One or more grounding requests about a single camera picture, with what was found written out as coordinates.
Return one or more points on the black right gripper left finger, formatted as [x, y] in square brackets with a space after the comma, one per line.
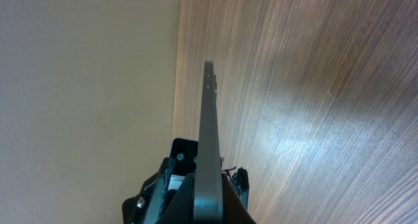
[180, 209]

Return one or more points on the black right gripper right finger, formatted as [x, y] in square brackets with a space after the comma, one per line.
[233, 209]

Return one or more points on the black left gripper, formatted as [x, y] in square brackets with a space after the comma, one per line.
[167, 180]

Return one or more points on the blue smartphone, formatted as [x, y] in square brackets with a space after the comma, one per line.
[208, 195]

